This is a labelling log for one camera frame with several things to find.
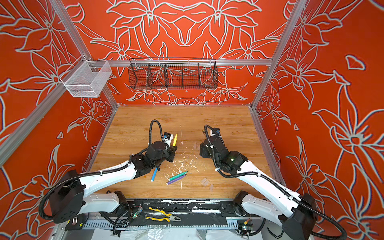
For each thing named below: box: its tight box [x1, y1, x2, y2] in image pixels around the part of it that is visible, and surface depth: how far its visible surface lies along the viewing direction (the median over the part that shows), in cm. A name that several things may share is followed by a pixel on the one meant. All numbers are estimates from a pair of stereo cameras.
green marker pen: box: [168, 170, 189, 182], surface depth 85 cm
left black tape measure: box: [65, 212, 89, 231], surface depth 69 cm
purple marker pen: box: [166, 174, 187, 185], surface depth 83 cm
